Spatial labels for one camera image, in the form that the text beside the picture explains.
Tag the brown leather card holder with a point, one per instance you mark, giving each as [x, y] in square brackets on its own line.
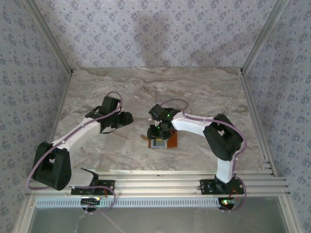
[172, 142]

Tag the pale blue credit card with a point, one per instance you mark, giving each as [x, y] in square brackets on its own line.
[155, 145]

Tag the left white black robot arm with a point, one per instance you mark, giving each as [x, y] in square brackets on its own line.
[80, 132]

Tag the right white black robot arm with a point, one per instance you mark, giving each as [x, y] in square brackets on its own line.
[189, 125]

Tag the grey metal panel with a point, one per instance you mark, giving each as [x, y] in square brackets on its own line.
[158, 221]

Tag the circuit board with green light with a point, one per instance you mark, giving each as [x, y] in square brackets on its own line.
[227, 202]

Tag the black circuit board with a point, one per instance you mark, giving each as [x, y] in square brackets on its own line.
[91, 201]

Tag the aluminium table side rail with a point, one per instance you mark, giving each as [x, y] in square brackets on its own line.
[253, 109]
[63, 97]

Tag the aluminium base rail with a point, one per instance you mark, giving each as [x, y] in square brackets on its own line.
[158, 184]

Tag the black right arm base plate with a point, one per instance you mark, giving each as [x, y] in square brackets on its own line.
[206, 185]

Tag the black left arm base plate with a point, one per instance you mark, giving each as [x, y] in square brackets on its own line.
[110, 185]

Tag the aluminium corner post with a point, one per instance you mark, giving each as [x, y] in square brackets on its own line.
[48, 36]
[264, 34]

